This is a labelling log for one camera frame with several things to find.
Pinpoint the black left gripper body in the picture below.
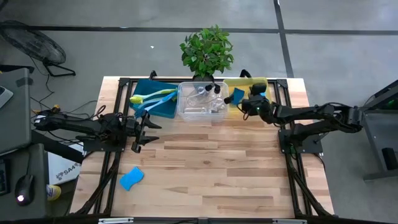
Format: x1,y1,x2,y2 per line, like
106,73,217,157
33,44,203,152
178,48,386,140
123,110,150,153

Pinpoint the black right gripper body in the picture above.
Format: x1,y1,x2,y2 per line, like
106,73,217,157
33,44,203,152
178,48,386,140
241,93,274,124

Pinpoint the dark blue sponge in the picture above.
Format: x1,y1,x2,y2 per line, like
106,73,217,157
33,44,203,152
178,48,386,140
231,87,247,106

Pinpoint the clear pump bottle black top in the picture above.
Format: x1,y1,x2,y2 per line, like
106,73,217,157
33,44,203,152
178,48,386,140
183,105,220,115
188,83,215,100
203,83,222,106
211,94,236,114

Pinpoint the yellow-green dish brush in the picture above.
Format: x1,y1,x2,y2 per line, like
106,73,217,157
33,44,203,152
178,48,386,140
129,88,178,105

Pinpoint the teal plastic bin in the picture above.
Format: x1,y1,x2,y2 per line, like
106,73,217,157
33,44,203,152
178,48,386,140
129,78,180,119

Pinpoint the yellow plastic bin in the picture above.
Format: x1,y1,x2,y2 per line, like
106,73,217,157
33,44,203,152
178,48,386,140
223,77,274,113

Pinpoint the clear plastic bin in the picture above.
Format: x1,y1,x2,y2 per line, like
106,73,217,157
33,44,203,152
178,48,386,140
177,81,230,122

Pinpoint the green plant in black pot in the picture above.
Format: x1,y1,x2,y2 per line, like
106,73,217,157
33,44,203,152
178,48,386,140
179,24,236,85

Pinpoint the black diagonal beam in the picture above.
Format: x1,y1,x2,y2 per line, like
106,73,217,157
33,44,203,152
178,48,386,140
30,129,85,165

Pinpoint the yellow power connector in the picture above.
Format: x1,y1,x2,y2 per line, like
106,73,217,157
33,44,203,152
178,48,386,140
32,104,62,115

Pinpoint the white cardboard box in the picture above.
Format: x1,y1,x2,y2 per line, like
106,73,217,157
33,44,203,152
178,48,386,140
46,141,85,186

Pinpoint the dark grey desk top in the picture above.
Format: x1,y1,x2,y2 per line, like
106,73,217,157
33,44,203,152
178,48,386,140
0,143,48,220

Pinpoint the black tape strip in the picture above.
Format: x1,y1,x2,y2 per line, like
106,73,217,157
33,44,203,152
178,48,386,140
15,76,34,88

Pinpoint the black computer mouse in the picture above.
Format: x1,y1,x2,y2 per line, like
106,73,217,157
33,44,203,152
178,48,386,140
14,174,35,207

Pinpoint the black floor fan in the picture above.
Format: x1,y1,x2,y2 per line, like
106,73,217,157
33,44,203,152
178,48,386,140
0,20,77,78

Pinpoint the black metal stand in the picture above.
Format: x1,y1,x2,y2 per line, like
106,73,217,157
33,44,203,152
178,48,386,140
343,79,398,181

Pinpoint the white grey device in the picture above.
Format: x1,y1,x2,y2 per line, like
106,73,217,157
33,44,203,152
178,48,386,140
0,86,14,110

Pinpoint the black keyboard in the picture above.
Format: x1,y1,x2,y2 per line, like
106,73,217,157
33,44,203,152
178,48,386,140
0,158,9,197

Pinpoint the black floor box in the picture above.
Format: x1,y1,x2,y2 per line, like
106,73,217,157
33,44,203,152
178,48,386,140
381,147,398,171

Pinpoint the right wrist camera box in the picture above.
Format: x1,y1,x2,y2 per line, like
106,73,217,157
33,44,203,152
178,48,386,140
250,82,267,96

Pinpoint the silver metal bracket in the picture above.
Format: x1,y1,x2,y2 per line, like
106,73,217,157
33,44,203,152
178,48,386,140
98,217,134,224
272,218,308,224

